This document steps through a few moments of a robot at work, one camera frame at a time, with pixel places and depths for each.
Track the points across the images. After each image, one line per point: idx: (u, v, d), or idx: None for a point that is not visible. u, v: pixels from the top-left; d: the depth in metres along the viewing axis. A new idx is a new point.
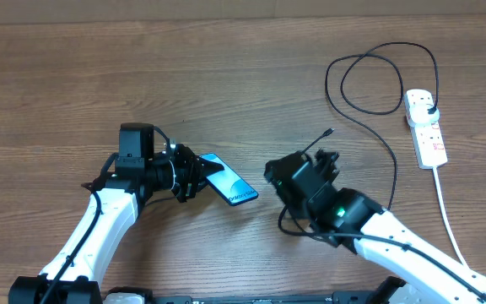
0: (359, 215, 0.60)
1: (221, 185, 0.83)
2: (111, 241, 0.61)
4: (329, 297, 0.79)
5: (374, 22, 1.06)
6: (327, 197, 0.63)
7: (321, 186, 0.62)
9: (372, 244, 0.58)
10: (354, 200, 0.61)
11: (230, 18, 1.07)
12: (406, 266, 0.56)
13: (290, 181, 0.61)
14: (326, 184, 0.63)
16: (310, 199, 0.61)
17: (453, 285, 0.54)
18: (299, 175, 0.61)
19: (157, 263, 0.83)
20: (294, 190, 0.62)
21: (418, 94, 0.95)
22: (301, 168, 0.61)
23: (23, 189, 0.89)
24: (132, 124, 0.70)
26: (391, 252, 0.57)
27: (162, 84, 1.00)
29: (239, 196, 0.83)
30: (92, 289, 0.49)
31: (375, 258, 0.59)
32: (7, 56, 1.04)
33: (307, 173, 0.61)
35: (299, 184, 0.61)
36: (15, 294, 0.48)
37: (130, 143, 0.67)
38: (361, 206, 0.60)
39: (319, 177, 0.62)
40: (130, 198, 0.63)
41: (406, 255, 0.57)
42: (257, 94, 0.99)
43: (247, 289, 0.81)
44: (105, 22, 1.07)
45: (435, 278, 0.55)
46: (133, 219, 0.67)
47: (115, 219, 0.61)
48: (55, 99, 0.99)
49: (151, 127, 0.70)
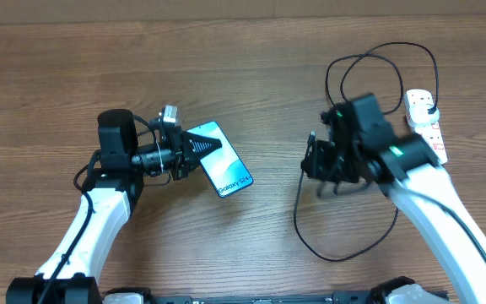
0: (414, 161, 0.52)
1: (212, 172, 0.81)
2: (105, 237, 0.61)
4: (329, 297, 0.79)
5: (374, 22, 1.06)
6: (382, 133, 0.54)
7: (380, 122, 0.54)
9: (414, 198, 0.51)
10: (413, 141, 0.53)
11: (230, 18, 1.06)
12: (440, 229, 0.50)
13: (350, 106, 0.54)
14: (387, 125, 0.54)
16: (363, 130, 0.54)
17: (478, 265, 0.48)
18: (361, 103, 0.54)
19: (157, 263, 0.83)
20: (352, 119, 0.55)
21: (418, 94, 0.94)
22: (365, 99, 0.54)
23: (23, 189, 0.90)
24: (112, 115, 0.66)
26: (425, 206, 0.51)
27: (162, 84, 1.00)
29: (229, 187, 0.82)
30: (89, 284, 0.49)
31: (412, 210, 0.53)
32: (7, 56, 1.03)
33: (367, 105, 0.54)
35: (356, 112, 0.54)
36: (12, 297, 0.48)
37: (110, 141, 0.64)
38: (419, 157, 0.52)
39: (377, 111, 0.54)
40: (121, 196, 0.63)
41: (430, 208, 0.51)
42: (257, 94, 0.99)
43: (247, 289, 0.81)
44: (105, 22, 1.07)
45: (466, 257, 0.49)
46: (126, 218, 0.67)
47: (108, 217, 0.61)
48: (55, 99, 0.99)
49: (131, 118, 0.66)
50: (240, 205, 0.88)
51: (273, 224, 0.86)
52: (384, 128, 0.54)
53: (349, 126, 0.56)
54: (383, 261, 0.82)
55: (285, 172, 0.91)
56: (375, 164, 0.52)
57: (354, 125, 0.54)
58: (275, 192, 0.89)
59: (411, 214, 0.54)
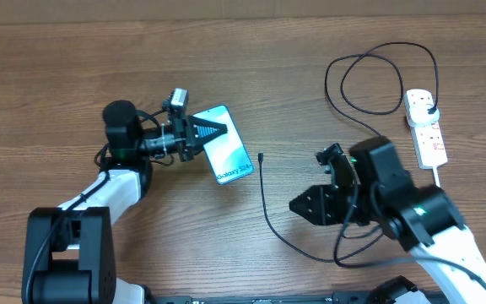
0: (437, 223, 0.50)
1: (213, 159, 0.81)
2: (117, 201, 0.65)
4: (329, 297, 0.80)
5: (375, 22, 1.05)
6: (402, 183, 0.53)
7: (398, 173, 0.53)
9: (440, 263, 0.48)
10: (434, 196, 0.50)
11: (230, 18, 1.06)
12: (464, 295, 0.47)
13: (367, 155, 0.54)
14: (406, 175, 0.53)
16: (380, 181, 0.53)
17: None
18: (379, 154, 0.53)
19: (157, 263, 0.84)
20: (370, 169, 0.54)
21: (419, 94, 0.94)
22: (383, 148, 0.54)
23: (23, 189, 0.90)
24: (112, 109, 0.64)
26: (451, 274, 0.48)
27: (163, 84, 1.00)
29: (229, 174, 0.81)
30: (102, 214, 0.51)
31: (434, 273, 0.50)
32: (6, 56, 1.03)
33: (387, 155, 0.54)
35: (374, 162, 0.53)
36: (35, 220, 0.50)
37: (117, 139, 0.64)
38: (444, 219, 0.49)
39: (396, 161, 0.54)
40: (133, 174, 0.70)
41: (458, 274, 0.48)
42: (257, 95, 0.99)
43: (247, 289, 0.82)
44: (105, 22, 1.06)
45: None
46: (134, 193, 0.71)
47: (121, 182, 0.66)
48: (55, 99, 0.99)
49: (133, 114, 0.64)
50: (240, 205, 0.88)
51: (272, 223, 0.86)
52: (402, 178, 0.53)
53: (366, 173, 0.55)
54: (383, 261, 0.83)
55: (286, 172, 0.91)
56: (395, 222, 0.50)
57: (373, 176, 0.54)
58: (276, 192, 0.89)
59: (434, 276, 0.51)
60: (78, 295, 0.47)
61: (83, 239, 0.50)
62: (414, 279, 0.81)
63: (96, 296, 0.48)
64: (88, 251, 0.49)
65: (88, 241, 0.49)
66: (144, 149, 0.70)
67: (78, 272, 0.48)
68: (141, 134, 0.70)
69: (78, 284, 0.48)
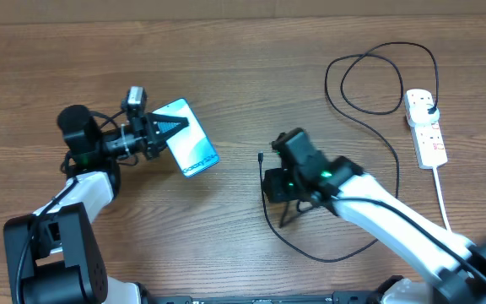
0: (345, 179, 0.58)
1: (176, 152, 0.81)
2: (92, 200, 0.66)
4: (329, 297, 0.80)
5: (375, 22, 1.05)
6: (317, 162, 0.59)
7: (312, 153, 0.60)
9: (349, 203, 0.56)
10: (341, 165, 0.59)
11: (230, 18, 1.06)
12: (375, 219, 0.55)
13: (284, 147, 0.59)
14: (320, 152, 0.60)
16: (299, 164, 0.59)
17: (416, 236, 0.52)
18: (293, 143, 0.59)
19: (157, 263, 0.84)
20: (289, 157, 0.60)
21: (418, 94, 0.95)
22: (296, 137, 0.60)
23: (23, 189, 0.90)
24: (67, 116, 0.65)
26: (359, 208, 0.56)
27: (162, 84, 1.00)
29: (195, 166, 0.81)
30: (77, 208, 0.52)
31: (351, 215, 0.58)
32: (6, 56, 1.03)
33: (300, 142, 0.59)
35: (291, 152, 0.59)
36: (10, 232, 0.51)
37: (76, 143, 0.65)
38: (348, 175, 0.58)
39: (309, 144, 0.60)
40: (103, 174, 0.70)
41: (365, 208, 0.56)
42: (257, 94, 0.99)
43: (247, 289, 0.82)
44: (104, 22, 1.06)
45: (403, 233, 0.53)
46: (109, 194, 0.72)
47: (92, 181, 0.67)
48: (55, 99, 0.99)
49: (89, 116, 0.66)
50: (240, 205, 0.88)
51: (272, 224, 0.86)
52: (317, 158, 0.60)
53: (288, 161, 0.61)
54: (383, 260, 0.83)
55: None
56: (316, 193, 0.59)
57: (292, 161, 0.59)
58: None
59: (353, 219, 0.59)
60: (73, 291, 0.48)
61: (64, 237, 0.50)
62: (414, 279, 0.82)
63: (89, 290, 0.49)
64: (71, 249, 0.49)
65: (69, 239, 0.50)
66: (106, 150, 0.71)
67: (66, 271, 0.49)
68: (99, 136, 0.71)
69: (68, 283, 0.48)
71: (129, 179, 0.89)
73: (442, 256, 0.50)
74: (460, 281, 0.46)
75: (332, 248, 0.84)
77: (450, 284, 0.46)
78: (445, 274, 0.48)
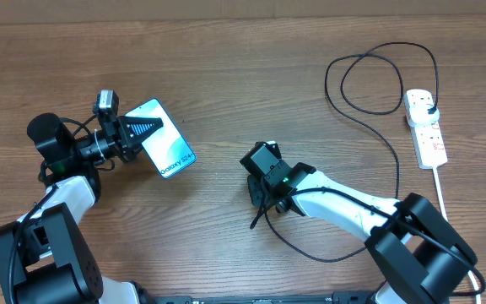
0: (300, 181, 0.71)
1: (153, 154, 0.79)
2: (74, 203, 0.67)
4: (329, 297, 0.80)
5: (375, 22, 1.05)
6: (279, 170, 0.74)
7: (275, 163, 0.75)
9: (305, 194, 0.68)
10: (299, 170, 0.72)
11: (230, 18, 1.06)
12: (325, 203, 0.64)
13: (250, 160, 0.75)
14: (281, 161, 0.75)
16: (266, 174, 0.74)
17: (354, 207, 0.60)
18: (256, 156, 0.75)
19: (157, 263, 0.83)
20: (256, 168, 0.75)
21: (418, 94, 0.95)
22: (259, 150, 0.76)
23: (23, 189, 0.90)
24: (37, 127, 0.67)
26: (314, 196, 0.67)
27: (162, 84, 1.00)
29: (173, 167, 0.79)
30: (60, 210, 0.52)
31: (309, 206, 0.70)
32: (6, 56, 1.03)
33: (262, 153, 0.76)
35: (256, 164, 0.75)
36: None
37: (49, 150, 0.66)
38: (304, 175, 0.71)
39: (271, 155, 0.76)
40: (81, 177, 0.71)
41: (317, 196, 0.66)
42: (257, 94, 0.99)
43: (248, 289, 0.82)
44: (105, 22, 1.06)
45: (345, 208, 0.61)
46: (90, 198, 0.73)
47: (72, 186, 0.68)
48: (55, 99, 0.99)
49: (59, 124, 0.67)
50: (240, 205, 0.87)
51: (272, 224, 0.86)
52: (279, 166, 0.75)
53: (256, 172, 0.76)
54: None
55: None
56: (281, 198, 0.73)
57: (259, 172, 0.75)
58: None
59: (312, 211, 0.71)
60: (68, 289, 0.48)
61: (51, 239, 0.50)
62: None
63: (84, 285, 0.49)
64: (60, 249, 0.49)
65: (57, 240, 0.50)
66: (81, 156, 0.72)
67: (58, 271, 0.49)
68: (73, 142, 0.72)
69: (63, 282, 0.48)
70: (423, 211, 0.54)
71: (129, 179, 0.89)
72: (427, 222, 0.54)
73: (376, 218, 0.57)
74: (395, 239, 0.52)
75: (332, 249, 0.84)
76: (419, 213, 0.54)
77: (387, 242, 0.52)
78: (377, 231, 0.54)
